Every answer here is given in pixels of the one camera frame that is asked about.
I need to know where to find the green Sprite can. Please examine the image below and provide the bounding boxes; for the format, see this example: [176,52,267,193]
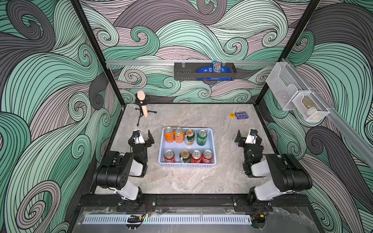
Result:
[197,130,207,146]

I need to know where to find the red cola can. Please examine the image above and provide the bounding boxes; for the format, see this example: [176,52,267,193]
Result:
[164,150,175,163]
[190,150,202,163]
[201,150,214,164]

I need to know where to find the green gold-top can back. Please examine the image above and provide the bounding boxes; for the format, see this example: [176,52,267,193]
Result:
[185,129,195,146]

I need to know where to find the green gold-top can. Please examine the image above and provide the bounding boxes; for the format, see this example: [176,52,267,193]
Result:
[180,150,190,163]
[185,129,195,146]

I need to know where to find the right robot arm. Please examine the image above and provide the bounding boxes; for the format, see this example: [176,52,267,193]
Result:
[235,129,313,205]

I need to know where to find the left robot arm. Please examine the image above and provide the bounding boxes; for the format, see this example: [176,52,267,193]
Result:
[93,130,154,202]

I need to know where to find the light blue plastic basket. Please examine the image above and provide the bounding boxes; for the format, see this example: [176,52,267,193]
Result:
[158,127,217,168]

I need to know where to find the blue playing card box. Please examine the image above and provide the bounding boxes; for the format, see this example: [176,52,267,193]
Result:
[235,112,249,119]

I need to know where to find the orange Fanta can far left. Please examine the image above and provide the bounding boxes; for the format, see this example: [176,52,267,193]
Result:
[164,127,175,143]

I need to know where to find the orange fanta can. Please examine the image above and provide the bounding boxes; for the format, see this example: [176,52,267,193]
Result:
[164,127,175,143]
[174,127,185,144]

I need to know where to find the green gold-top can front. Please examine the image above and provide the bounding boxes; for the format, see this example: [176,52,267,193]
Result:
[180,150,190,163]

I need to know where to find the beige microphone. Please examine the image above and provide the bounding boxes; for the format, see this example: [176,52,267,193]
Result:
[137,91,148,117]

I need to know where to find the blue snack packet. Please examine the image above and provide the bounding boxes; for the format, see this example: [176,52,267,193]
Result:
[196,61,233,81]

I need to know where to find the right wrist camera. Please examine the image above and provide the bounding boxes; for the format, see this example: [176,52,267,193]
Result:
[245,133,257,145]

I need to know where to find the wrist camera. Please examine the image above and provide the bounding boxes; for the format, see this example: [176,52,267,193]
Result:
[245,133,257,145]
[135,134,145,144]

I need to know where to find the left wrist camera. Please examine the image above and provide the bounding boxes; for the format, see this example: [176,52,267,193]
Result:
[135,134,145,144]

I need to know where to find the large clear wall bin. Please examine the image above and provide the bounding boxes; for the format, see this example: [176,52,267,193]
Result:
[266,62,301,111]

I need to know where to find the small clear wall bin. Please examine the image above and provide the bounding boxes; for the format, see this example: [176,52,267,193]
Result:
[292,91,330,122]

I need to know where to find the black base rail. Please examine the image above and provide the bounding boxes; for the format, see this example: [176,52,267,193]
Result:
[77,194,311,214]

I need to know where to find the black wall shelf tray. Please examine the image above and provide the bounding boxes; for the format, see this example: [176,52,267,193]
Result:
[174,62,237,81]

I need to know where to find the white perforated cable duct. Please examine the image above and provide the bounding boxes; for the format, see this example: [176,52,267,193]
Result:
[82,214,252,225]

